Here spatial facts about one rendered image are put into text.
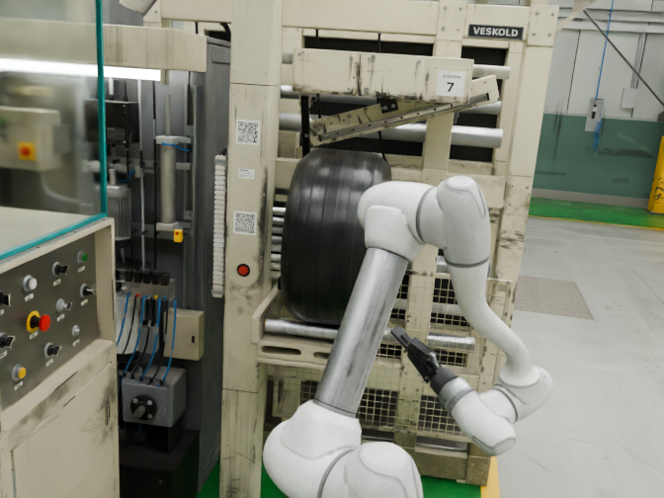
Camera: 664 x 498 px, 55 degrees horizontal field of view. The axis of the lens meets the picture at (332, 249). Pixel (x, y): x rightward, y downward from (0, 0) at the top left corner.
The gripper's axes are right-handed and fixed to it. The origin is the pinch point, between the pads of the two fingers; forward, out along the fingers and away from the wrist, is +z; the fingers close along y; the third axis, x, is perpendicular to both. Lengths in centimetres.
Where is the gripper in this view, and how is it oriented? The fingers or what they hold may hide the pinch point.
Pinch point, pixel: (401, 336)
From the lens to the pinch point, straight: 183.5
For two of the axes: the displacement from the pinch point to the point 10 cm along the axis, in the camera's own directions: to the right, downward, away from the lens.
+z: -5.5, -5.8, 6.0
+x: 8.3, -4.0, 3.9
